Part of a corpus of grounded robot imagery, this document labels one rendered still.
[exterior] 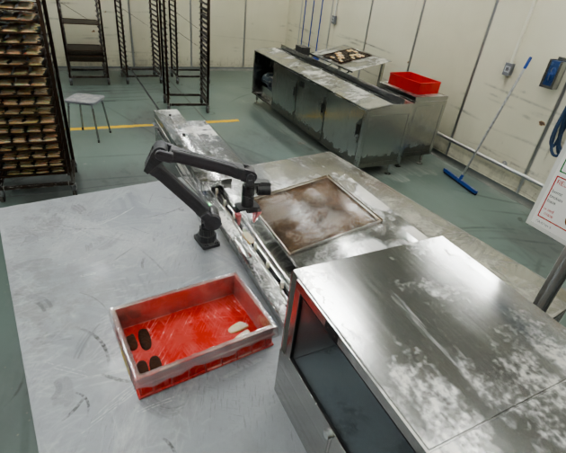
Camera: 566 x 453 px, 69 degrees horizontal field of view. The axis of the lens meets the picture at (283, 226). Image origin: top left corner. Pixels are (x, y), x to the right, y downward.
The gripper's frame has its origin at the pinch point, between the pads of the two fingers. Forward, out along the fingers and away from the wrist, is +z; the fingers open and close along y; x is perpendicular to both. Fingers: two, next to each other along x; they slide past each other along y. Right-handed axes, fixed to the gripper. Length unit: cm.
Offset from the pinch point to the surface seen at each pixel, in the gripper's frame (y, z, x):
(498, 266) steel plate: 110, 10, -58
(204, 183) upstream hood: -6.5, 1.9, 45.2
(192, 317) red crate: -37, 10, -42
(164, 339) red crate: -49, 10, -48
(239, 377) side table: -30, 10, -72
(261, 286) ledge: -8.0, 6.0, -38.0
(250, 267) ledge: -7.9, 6.0, -25.4
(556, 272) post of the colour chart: 73, -25, -96
